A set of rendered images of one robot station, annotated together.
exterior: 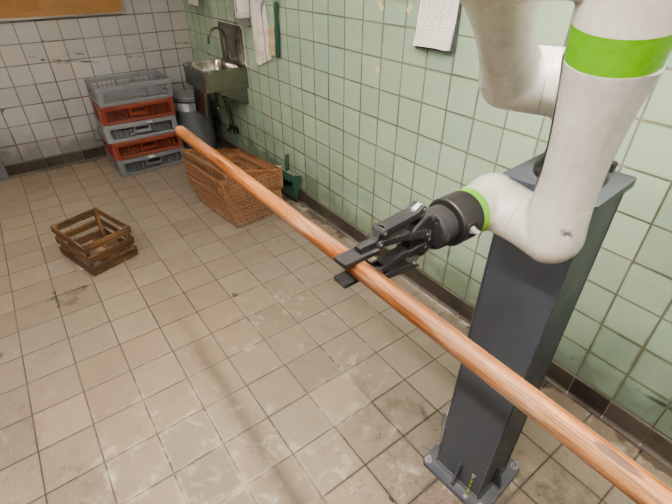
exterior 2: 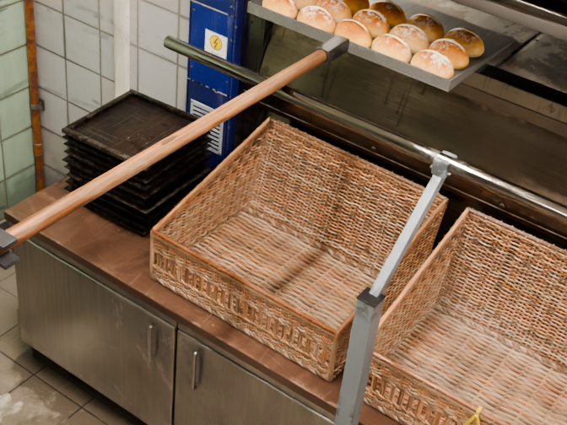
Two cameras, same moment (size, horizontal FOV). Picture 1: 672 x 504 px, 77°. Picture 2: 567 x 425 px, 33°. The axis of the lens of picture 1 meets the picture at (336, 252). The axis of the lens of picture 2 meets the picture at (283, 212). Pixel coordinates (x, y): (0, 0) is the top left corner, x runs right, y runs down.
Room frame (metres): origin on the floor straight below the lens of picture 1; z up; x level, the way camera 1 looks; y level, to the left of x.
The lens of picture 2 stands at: (0.56, 1.19, 2.15)
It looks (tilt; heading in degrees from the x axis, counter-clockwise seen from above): 36 degrees down; 248
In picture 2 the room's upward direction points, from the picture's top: 7 degrees clockwise
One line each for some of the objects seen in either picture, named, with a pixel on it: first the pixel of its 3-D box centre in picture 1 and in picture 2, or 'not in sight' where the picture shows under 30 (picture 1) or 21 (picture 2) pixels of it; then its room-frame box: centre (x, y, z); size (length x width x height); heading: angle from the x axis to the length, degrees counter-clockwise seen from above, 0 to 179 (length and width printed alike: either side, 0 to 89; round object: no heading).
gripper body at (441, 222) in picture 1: (425, 232); not in sight; (0.63, -0.16, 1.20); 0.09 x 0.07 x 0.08; 127
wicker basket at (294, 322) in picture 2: not in sight; (297, 238); (-0.18, -0.53, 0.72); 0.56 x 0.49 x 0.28; 126
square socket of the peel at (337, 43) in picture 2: not in sight; (332, 49); (-0.23, -0.60, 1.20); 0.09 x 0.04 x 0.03; 36
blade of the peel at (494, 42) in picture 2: not in sight; (382, 20); (-0.42, -0.73, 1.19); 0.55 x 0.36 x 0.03; 126
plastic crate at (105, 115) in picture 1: (133, 105); not in sight; (3.75, 1.76, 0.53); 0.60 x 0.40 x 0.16; 123
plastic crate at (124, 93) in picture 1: (129, 87); not in sight; (3.75, 1.75, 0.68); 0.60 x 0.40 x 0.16; 126
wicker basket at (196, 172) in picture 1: (231, 176); not in sight; (2.87, 0.77, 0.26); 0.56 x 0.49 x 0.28; 43
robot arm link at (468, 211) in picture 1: (454, 219); not in sight; (0.67, -0.22, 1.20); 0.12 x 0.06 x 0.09; 37
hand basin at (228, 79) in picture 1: (216, 86); not in sight; (3.66, 0.99, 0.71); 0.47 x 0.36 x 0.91; 36
